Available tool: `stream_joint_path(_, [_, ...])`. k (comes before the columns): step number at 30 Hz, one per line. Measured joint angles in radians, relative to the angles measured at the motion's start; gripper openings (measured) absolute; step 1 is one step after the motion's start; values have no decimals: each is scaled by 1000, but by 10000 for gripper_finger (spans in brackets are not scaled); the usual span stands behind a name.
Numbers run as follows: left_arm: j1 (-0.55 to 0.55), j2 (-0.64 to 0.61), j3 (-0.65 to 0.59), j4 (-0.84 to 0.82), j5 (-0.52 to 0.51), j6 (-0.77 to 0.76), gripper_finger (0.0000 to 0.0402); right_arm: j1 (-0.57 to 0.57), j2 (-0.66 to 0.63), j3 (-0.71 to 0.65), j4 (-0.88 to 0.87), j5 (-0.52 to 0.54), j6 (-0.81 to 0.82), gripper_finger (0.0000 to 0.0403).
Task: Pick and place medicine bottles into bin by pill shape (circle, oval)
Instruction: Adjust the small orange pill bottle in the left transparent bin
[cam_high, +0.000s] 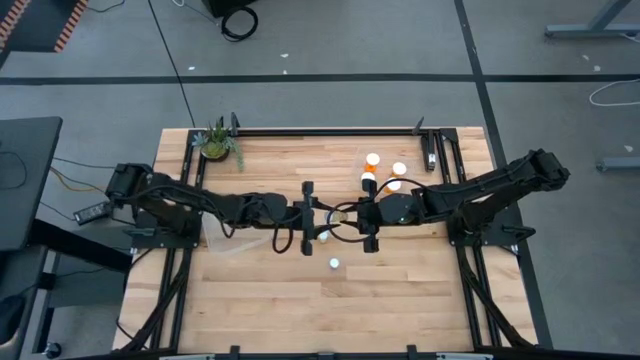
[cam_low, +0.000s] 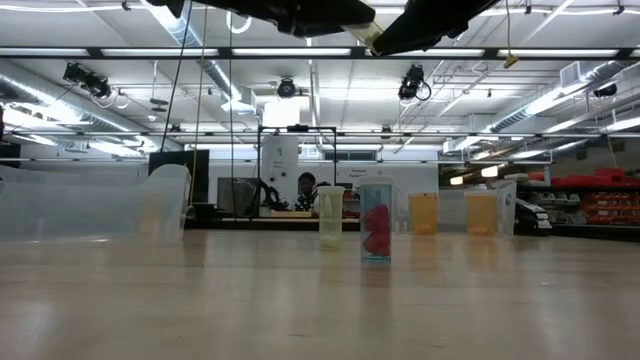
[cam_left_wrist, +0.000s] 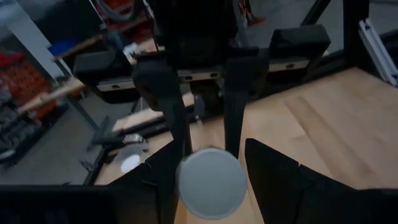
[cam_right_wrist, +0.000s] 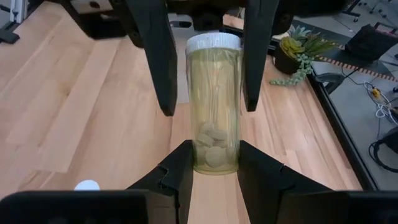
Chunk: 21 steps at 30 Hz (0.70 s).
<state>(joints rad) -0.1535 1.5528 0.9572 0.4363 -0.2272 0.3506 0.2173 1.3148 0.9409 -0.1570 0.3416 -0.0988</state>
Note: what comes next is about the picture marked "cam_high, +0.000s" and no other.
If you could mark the black box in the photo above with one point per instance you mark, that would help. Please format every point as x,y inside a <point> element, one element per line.
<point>225,5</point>

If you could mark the black desk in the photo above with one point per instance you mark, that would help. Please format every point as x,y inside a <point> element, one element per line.
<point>25,210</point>

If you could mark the black aluminium table frame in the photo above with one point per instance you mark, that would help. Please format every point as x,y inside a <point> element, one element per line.
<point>325,132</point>

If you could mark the black orange-striped mat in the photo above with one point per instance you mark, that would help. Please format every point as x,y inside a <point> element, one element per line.
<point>30,25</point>

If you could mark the small white ball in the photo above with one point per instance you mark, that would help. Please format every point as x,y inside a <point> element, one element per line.
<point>323,236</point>

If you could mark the clear plastic bin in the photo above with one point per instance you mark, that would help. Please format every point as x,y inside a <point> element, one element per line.
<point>235,242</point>
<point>361,157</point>

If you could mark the potted succulent plant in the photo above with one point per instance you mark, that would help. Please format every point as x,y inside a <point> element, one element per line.
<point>216,145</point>

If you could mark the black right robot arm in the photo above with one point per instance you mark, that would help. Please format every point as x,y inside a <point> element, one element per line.
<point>480,190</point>

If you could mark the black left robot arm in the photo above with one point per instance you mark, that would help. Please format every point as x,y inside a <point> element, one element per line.
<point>200,200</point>

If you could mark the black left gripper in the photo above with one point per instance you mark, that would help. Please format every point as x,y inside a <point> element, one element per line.
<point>307,220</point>

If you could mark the black caster wheel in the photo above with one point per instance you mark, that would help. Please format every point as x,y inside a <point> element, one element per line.
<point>52,350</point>

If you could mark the grey table foot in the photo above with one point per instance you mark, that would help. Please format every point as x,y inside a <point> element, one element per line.
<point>617,164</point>

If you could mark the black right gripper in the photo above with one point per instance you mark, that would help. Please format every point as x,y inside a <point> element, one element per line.
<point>395,210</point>

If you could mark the grey table leg base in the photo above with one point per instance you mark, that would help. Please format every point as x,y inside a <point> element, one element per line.
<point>585,31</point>

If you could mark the white light bar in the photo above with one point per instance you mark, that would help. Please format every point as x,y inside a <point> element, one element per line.
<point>465,357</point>

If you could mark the black power adapter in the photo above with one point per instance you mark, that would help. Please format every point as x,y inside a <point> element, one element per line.
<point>92,212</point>

